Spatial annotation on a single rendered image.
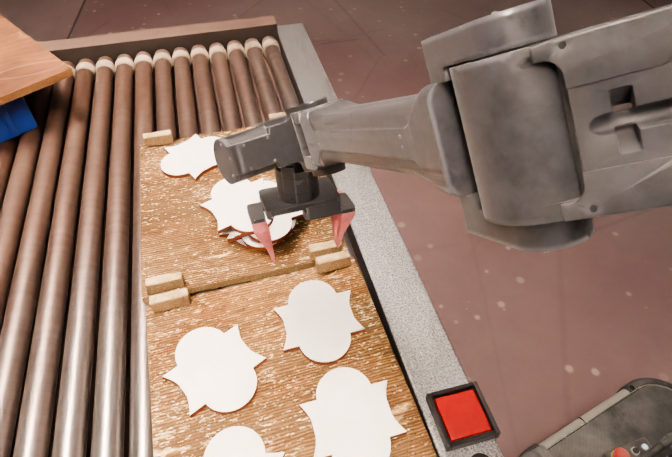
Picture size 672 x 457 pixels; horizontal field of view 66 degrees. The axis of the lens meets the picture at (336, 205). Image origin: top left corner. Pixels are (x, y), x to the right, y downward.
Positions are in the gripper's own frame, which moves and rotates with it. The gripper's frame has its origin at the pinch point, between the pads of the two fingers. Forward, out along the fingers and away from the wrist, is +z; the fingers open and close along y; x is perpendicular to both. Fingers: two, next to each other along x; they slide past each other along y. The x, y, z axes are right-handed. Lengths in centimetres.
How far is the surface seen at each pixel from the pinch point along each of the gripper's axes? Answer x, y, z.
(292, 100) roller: -58, -12, -2
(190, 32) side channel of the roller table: -92, 8, -14
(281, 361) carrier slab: 6.7, 6.6, 14.2
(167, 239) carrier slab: -21.5, 20.5, 6.9
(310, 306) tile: 0.0, 0.1, 11.3
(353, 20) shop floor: -289, -105, 30
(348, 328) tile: 5.3, -4.3, 12.6
